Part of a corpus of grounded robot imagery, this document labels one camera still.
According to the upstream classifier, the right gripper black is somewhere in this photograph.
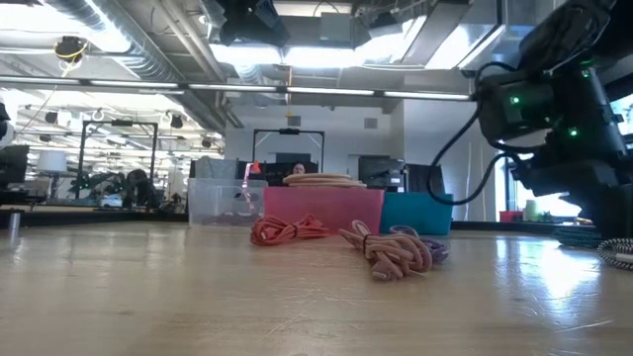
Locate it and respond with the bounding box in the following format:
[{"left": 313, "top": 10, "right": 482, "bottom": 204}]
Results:
[{"left": 511, "top": 157, "right": 633, "bottom": 239}]

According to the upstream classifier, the grey braided USB cable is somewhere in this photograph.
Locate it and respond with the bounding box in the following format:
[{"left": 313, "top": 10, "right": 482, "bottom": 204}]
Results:
[{"left": 595, "top": 236, "right": 633, "bottom": 272}]

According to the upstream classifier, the teal braided USB cable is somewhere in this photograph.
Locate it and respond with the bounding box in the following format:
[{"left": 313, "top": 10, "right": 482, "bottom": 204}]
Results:
[{"left": 550, "top": 225, "right": 605, "bottom": 249}]

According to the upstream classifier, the red USB cable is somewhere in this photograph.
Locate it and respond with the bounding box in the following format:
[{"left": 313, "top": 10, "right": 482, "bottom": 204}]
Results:
[{"left": 249, "top": 213, "right": 331, "bottom": 247}]

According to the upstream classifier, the black panel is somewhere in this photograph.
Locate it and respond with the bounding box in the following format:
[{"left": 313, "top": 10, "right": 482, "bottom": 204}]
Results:
[{"left": 405, "top": 162, "right": 447, "bottom": 195}]

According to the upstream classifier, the teal plastic bin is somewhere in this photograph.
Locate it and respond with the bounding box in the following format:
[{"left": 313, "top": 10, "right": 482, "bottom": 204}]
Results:
[{"left": 379, "top": 191, "right": 454, "bottom": 236}]

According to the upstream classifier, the black computer monitor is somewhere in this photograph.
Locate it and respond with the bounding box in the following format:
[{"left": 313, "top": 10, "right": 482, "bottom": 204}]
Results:
[
  {"left": 357, "top": 154, "right": 407, "bottom": 190},
  {"left": 0, "top": 143, "right": 31, "bottom": 190}
]

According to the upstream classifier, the pink plastic bin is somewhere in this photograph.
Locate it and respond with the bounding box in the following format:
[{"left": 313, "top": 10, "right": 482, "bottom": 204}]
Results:
[{"left": 263, "top": 186, "right": 386, "bottom": 234}]

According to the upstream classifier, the black desk partition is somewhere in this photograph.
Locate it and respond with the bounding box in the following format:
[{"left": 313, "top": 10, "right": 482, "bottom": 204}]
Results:
[{"left": 236, "top": 160, "right": 320, "bottom": 188}]

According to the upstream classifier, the red desk lamp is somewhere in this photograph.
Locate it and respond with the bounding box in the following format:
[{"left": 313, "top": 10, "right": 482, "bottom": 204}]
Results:
[{"left": 240, "top": 159, "right": 263, "bottom": 199}]

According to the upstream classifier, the clear plastic bin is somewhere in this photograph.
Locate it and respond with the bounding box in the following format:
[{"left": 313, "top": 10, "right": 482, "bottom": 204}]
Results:
[{"left": 186, "top": 177, "right": 269, "bottom": 228}]

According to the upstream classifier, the long white light strip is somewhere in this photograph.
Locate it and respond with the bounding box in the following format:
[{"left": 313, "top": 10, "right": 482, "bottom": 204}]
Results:
[{"left": 0, "top": 75, "right": 472, "bottom": 102}]

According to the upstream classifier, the grey partition panel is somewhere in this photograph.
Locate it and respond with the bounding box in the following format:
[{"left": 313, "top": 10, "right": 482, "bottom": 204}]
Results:
[{"left": 194, "top": 154, "right": 239, "bottom": 180}]

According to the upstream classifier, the white table lamp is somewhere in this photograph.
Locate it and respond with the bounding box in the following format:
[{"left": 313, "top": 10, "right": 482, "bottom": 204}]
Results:
[{"left": 36, "top": 149, "right": 69, "bottom": 175}]

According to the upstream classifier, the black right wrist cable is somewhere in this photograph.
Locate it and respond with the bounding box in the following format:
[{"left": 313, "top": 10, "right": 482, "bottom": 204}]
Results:
[{"left": 425, "top": 60, "right": 525, "bottom": 207}]

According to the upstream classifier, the light purple USB cable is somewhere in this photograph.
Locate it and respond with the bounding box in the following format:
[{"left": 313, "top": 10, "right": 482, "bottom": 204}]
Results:
[{"left": 388, "top": 224, "right": 452, "bottom": 264}]

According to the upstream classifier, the pink USB cable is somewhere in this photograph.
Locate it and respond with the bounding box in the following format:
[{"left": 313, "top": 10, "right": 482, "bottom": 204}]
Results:
[{"left": 337, "top": 219, "right": 435, "bottom": 283}]

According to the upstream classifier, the small black rig frame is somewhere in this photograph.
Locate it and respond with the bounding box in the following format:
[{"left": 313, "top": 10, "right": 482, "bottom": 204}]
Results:
[{"left": 251, "top": 128, "right": 326, "bottom": 174}]

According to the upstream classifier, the large black rig frame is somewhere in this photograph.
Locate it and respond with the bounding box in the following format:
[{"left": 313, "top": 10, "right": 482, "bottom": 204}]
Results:
[{"left": 77, "top": 119, "right": 160, "bottom": 212}]

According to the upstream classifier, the black aluminium table frame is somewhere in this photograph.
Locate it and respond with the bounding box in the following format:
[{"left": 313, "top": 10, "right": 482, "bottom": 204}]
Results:
[{"left": 0, "top": 206, "right": 602, "bottom": 237}]

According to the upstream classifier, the black yellow cord reel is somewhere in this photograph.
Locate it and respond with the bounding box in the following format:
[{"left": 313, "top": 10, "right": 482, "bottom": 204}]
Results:
[{"left": 52, "top": 35, "right": 90, "bottom": 64}]

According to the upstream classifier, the silver metal post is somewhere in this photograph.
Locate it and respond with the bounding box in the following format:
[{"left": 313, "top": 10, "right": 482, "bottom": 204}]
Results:
[{"left": 6, "top": 209, "right": 23, "bottom": 244}]

